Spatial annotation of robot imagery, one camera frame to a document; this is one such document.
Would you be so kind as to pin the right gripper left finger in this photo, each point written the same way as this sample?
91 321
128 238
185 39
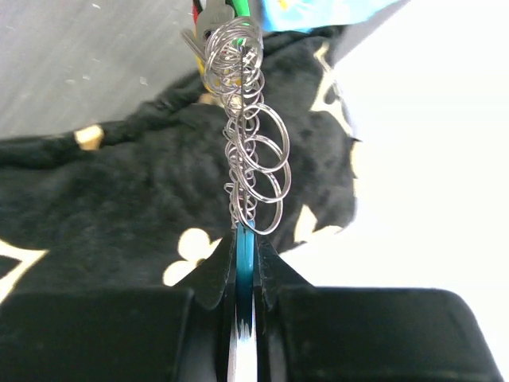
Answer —
155 333

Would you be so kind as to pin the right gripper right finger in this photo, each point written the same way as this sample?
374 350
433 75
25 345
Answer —
314 333

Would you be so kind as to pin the white blue large keyring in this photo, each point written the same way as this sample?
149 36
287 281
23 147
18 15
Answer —
257 153

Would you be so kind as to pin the bunch of coloured keys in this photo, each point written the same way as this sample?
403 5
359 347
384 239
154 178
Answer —
227 42

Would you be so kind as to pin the black floral plush pillow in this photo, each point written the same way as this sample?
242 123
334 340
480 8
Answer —
140 201

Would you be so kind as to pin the blue space print cloth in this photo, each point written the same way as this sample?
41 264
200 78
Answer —
305 15

